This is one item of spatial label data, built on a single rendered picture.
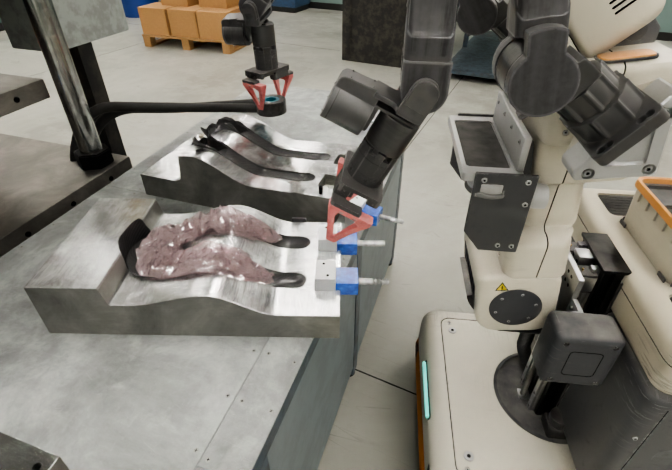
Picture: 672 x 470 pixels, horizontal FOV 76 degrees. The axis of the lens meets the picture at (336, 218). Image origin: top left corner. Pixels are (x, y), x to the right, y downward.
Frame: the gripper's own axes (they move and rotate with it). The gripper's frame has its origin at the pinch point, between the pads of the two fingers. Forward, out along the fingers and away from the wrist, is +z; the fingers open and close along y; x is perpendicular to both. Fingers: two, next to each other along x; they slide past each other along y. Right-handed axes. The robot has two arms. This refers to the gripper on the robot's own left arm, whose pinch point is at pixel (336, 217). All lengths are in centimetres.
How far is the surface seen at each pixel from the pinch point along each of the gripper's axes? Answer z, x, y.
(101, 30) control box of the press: 28, -77, -77
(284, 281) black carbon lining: 17.3, -1.7, 0.2
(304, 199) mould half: 15.2, -3.1, -23.1
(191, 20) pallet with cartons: 160, -170, -465
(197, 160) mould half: 22.1, -28.3, -28.4
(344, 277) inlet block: 10.7, 7.1, 0.0
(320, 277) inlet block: 11.3, 3.0, 1.8
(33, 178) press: 59, -70, -39
